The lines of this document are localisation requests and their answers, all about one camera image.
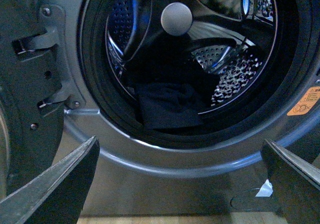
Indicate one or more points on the steel perforated washer drum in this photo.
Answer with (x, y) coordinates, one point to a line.
(234, 39)

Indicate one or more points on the grey front-load washing machine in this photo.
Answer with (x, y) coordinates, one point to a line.
(208, 169)

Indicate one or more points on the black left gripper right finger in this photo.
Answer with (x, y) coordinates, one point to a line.
(295, 183)

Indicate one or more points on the grey door hinge bracket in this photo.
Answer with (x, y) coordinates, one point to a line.
(53, 19)

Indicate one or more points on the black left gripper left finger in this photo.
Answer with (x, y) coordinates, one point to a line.
(58, 194)

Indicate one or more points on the washing machine door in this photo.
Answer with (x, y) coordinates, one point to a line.
(31, 126)

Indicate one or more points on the orange warning sticker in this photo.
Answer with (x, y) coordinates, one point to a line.
(306, 103)

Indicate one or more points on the dark blue knit garment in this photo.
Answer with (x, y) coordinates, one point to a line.
(169, 85)

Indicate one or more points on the white paper scrap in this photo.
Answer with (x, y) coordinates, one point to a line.
(266, 190)

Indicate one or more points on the round grey drum hub cap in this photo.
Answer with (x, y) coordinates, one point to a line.
(176, 19)

